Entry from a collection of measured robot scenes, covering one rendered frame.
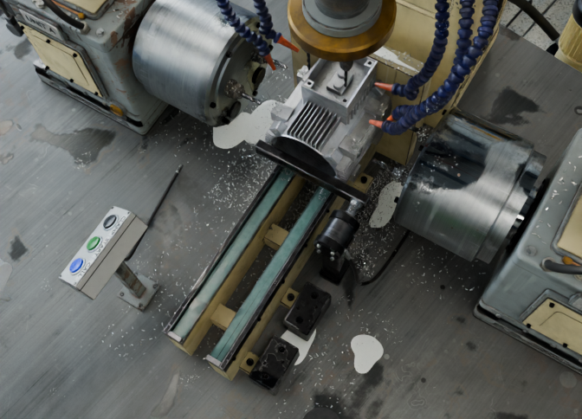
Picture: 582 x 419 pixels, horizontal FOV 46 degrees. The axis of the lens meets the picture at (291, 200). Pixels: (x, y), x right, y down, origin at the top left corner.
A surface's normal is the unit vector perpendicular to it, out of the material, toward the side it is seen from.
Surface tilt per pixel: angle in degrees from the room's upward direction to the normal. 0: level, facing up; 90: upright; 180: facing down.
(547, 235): 0
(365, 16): 0
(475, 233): 62
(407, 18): 90
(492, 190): 21
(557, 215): 0
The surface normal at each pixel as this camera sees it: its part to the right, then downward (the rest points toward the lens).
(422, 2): -0.52, 0.79
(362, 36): -0.04, -0.41
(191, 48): -0.25, -0.05
